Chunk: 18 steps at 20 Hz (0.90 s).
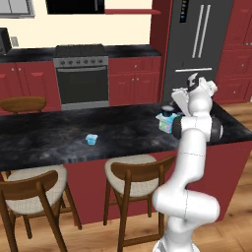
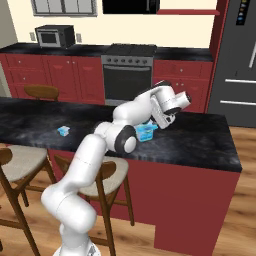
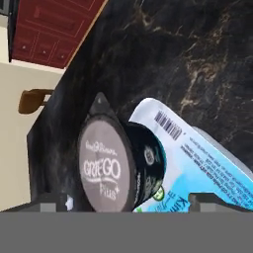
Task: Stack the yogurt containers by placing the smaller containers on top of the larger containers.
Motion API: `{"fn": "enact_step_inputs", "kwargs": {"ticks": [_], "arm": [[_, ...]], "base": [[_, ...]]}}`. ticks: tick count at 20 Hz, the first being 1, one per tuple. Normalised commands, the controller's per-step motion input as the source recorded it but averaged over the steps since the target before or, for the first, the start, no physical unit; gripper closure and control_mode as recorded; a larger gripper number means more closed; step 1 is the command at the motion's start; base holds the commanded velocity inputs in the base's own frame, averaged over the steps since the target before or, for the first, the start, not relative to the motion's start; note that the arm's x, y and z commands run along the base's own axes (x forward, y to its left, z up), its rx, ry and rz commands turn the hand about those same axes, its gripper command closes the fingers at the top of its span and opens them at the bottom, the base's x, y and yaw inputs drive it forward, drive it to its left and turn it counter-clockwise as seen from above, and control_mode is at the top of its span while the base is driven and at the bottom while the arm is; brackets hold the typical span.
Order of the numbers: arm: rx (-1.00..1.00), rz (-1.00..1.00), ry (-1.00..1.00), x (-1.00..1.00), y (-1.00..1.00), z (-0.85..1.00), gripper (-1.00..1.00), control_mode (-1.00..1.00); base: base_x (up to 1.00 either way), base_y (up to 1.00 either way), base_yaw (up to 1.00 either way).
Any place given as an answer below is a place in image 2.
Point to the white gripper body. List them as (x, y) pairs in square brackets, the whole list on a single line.
[(158, 111)]

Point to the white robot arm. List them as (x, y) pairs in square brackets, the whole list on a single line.
[(83, 160)]

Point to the large blue yogurt container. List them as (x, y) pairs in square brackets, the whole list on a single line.
[(146, 133)]

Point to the small blue yogurt container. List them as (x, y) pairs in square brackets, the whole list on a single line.
[(64, 130)]

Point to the red base cupboards run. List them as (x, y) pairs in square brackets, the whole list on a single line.
[(186, 75), (53, 76)]

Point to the silver oven with black hob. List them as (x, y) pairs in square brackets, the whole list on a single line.
[(127, 75)]

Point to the wooden stool with beige seat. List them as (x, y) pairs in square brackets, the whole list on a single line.
[(23, 160), (113, 173)]

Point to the dark grey fridge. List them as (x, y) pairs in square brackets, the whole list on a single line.
[(235, 66)]

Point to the red kitchen island base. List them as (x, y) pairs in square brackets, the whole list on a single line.
[(186, 200)]

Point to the tall red side panel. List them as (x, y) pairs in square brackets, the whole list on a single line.
[(218, 33)]

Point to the black range hood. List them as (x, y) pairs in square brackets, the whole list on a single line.
[(130, 6)]

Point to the brown wooden stool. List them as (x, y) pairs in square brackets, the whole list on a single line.
[(41, 91)]

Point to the black and silver microwave oven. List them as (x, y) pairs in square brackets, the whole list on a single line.
[(55, 36)]

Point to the grey framed window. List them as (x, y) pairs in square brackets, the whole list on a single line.
[(63, 6)]

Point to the red wall shelf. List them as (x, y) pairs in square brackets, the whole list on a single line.
[(188, 12)]

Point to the grey wall socket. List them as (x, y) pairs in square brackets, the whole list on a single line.
[(78, 37), (32, 36)]

